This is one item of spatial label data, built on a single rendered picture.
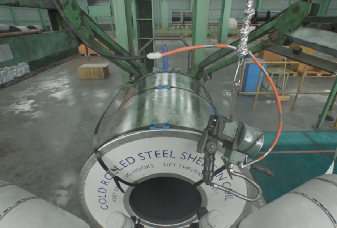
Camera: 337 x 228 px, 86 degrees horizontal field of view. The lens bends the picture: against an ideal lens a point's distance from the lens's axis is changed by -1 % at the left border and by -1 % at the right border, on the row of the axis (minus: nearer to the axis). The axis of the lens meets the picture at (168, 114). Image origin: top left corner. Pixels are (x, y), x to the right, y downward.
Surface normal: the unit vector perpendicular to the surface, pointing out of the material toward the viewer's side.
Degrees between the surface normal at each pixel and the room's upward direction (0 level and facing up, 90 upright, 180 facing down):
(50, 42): 90
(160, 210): 11
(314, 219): 19
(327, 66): 34
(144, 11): 90
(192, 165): 90
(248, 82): 93
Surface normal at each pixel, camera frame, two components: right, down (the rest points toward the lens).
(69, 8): 0.98, 0.07
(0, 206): -0.05, -0.84
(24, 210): 0.11, -0.93
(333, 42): -0.76, -0.49
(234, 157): 0.23, -0.10
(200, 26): 0.00, 0.46
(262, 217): -0.70, -0.71
